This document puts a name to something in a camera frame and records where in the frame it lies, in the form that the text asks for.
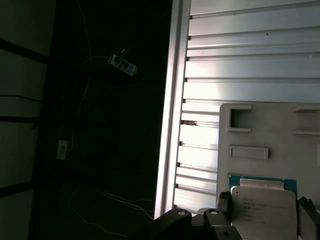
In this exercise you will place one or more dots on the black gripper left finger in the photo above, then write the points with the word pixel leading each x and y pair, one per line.
pixel 180 225

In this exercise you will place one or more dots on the white plug box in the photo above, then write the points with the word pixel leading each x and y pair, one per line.
pixel 62 150

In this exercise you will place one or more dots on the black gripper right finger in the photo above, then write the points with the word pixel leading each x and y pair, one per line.
pixel 306 220

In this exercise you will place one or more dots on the white power strip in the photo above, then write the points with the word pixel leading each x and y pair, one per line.
pixel 125 67

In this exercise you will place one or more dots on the silver CPU green board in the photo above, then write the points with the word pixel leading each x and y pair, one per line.
pixel 262 207

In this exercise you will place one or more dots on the grey plastic parts rack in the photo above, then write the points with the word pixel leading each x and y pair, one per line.
pixel 280 150

